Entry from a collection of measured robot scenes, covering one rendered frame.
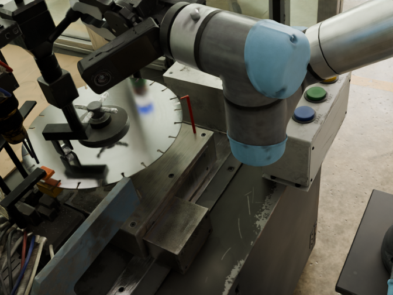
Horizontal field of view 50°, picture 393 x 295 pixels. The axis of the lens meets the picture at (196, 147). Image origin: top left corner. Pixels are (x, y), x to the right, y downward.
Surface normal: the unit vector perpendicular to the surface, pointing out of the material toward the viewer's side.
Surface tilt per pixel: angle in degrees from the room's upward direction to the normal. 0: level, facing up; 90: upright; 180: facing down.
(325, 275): 0
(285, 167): 90
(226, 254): 0
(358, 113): 0
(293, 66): 91
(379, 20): 57
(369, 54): 107
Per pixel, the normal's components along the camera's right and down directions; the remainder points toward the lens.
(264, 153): 0.14, 0.71
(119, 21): -0.57, 0.77
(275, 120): 0.59, 0.50
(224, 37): -0.50, -0.22
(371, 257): -0.15, -0.71
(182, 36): -0.61, 0.12
